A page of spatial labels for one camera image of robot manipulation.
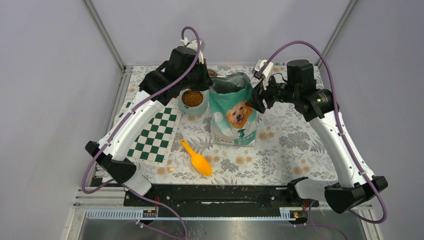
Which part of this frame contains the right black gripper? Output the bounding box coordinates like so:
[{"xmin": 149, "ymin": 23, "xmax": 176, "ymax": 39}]
[{"xmin": 244, "ymin": 71, "xmax": 299, "ymax": 114}]

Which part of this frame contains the teal dog food bag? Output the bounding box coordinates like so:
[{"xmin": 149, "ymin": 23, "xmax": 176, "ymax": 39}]
[{"xmin": 209, "ymin": 72, "xmax": 257, "ymax": 146}]

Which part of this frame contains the yellow plastic scoop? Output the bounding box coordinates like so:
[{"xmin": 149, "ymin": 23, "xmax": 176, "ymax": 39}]
[{"xmin": 180, "ymin": 139, "xmax": 213, "ymax": 177}]

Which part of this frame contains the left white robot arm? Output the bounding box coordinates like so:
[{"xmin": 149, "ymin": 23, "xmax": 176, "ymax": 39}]
[{"xmin": 85, "ymin": 43, "xmax": 212, "ymax": 206}]

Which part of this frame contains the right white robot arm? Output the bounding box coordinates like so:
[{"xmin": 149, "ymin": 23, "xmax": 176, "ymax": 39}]
[{"xmin": 247, "ymin": 59, "xmax": 388, "ymax": 214}]

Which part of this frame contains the teal double pet bowl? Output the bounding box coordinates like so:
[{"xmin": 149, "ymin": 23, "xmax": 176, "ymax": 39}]
[{"xmin": 177, "ymin": 87, "xmax": 211, "ymax": 117}]

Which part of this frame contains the floral tablecloth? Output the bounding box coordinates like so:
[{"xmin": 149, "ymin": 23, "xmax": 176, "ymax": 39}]
[{"xmin": 100, "ymin": 64, "xmax": 345, "ymax": 186}]

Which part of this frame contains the green white checkered mat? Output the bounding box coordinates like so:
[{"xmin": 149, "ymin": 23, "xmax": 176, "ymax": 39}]
[{"xmin": 126, "ymin": 103, "xmax": 182, "ymax": 167}]

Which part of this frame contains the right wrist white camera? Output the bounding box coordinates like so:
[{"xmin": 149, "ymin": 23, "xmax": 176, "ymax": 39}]
[{"xmin": 252, "ymin": 59, "xmax": 274, "ymax": 90}]

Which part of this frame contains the wrist white camera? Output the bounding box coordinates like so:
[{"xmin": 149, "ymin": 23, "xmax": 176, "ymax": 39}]
[
  {"xmin": 252, "ymin": 59, "xmax": 274, "ymax": 90},
  {"xmin": 180, "ymin": 37, "xmax": 205, "ymax": 64}
]

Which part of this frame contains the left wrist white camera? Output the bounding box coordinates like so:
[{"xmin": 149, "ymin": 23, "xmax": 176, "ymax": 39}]
[{"xmin": 180, "ymin": 37, "xmax": 205, "ymax": 64}]

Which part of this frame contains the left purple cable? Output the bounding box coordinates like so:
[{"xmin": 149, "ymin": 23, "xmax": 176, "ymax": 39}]
[{"xmin": 81, "ymin": 26, "xmax": 190, "ymax": 240}]

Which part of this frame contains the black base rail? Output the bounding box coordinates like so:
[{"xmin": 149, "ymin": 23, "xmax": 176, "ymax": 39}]
[{"xmin": 123, "ymin": 183, "xmax": 321, "ymax": 219}]

